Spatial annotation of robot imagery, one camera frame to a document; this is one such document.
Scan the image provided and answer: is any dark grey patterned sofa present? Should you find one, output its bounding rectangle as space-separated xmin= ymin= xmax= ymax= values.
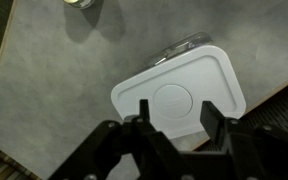
xmin=197 ymin=74 xmax=288 ymax=151

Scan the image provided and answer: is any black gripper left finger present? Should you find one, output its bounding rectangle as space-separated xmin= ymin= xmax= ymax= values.
xmin=48 ymin=98 xmax=191 ymax=180

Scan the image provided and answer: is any silver candle jar yellow wax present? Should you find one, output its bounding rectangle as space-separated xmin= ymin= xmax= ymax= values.
xmin=63 ymin=0 xmax=97 ymax=9

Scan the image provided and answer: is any clear container with snack packets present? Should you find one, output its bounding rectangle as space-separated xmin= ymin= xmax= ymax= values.
xmin=143 ymin=31 xmax=214 ymax=69

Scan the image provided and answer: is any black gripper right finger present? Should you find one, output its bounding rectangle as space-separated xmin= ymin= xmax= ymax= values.
xmin=199 ymin=100 xmax=288 ymax=180

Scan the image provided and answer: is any white square container lid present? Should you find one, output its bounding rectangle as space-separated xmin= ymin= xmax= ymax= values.
xmin=110 ymin=44 xmax=247 ymax=140

